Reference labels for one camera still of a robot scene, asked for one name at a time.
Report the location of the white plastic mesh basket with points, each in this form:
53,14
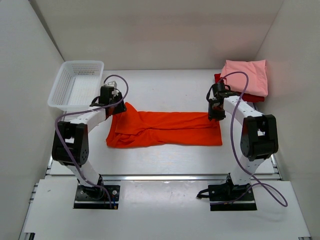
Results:
76,84

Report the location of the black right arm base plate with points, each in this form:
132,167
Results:
225,197

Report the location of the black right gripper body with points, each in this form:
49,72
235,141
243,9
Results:
212,108

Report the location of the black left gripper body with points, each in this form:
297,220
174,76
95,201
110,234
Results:
113,101

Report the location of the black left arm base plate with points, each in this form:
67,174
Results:
97,199

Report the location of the red folded t shirt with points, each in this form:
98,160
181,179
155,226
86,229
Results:
246,97

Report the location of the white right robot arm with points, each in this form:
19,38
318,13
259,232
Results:
259,137

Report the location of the aluminium table rail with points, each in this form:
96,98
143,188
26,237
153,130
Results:
179,177

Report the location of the orange t shirt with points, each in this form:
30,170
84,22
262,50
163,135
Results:
137,129

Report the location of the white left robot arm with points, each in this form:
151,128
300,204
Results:
71,140

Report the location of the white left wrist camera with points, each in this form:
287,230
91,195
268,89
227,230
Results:
111,84

